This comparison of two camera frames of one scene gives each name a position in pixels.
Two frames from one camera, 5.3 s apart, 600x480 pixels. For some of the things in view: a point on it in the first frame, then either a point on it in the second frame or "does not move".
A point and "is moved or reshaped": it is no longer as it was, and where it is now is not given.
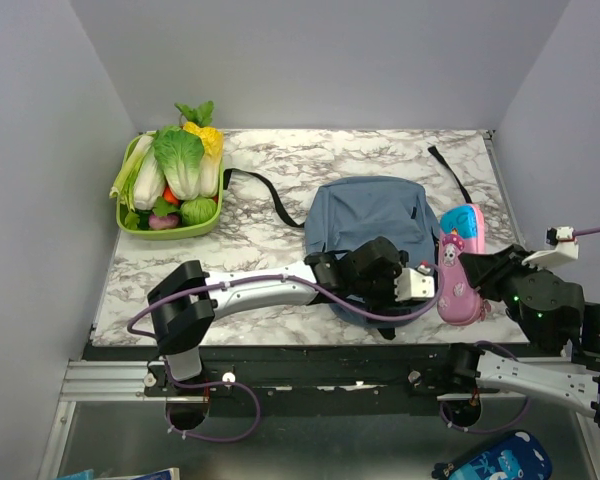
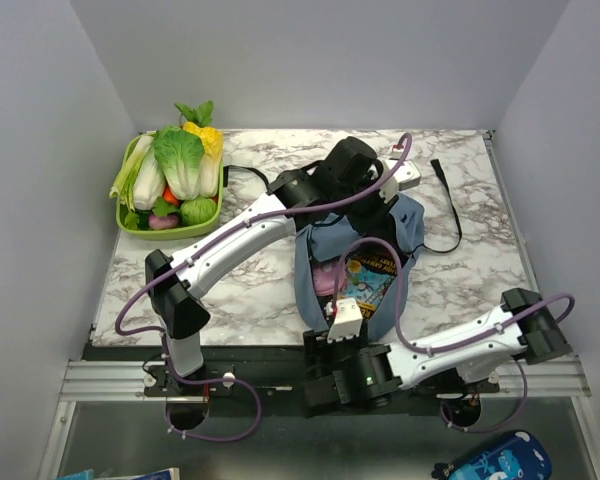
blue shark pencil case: [518, 455] does not move
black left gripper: [390, 294] -> [376, 220]
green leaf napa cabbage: [180, 154] does not move
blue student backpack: [343, 213] is moved or reshaped
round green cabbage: [197, 210] does not move
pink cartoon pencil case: [462, 230] is moved or reshaped
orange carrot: [169, 196] does not move
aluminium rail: [106, 381] does not move
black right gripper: [488, 269] -> [315, 343]
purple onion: [163, 222] does not move
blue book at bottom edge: [164, 474] does not move
